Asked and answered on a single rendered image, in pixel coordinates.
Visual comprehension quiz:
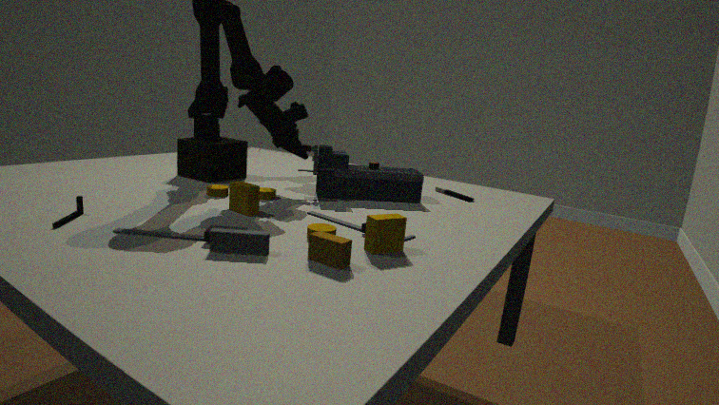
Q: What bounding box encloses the yellow short cylinder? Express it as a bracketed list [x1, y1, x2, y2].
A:
[307, 223, 337, 239]

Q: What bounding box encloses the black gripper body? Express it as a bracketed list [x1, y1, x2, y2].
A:
[258, 104, 298, 147]

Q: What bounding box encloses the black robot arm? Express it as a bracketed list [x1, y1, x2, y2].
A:
[188, 0, 308, 142]

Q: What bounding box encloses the black l-shaped bar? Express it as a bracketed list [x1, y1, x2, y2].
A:
[52, 196, 84, 228]

